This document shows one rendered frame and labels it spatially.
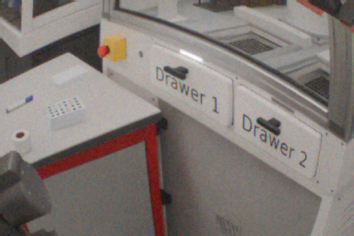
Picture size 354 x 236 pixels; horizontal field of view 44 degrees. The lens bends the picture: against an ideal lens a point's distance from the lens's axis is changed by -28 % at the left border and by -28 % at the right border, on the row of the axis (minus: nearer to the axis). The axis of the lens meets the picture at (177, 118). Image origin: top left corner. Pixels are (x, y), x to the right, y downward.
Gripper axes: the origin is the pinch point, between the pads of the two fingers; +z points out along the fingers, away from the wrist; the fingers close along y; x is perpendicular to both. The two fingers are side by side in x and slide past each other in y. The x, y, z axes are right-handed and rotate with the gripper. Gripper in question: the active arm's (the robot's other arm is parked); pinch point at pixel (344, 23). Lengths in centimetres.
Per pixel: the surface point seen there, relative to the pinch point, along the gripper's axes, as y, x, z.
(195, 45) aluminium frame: 75, 8, 41
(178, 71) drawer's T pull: 76, 16, 42
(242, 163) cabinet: 60, 22, 62
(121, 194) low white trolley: 86, 51, 61
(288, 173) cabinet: 42, 17, 59
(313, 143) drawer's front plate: 33, 9, 49
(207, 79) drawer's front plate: 69, 13, 45
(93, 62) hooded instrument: 161, 31, 68
